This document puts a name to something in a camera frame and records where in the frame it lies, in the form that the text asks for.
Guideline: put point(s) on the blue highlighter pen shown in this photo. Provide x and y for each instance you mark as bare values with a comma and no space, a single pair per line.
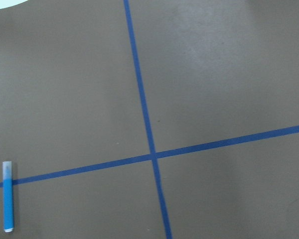
8,212

